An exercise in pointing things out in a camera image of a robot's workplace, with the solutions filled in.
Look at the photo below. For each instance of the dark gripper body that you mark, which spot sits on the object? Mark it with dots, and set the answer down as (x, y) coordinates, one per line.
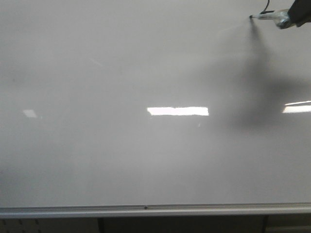
(300, 12)

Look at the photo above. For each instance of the large white whiteboard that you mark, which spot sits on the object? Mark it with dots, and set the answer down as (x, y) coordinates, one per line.
(151, 102)

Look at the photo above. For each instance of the aluminium whiteboard tray rail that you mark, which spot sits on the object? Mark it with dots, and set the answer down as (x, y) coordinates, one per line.
(155, 210)

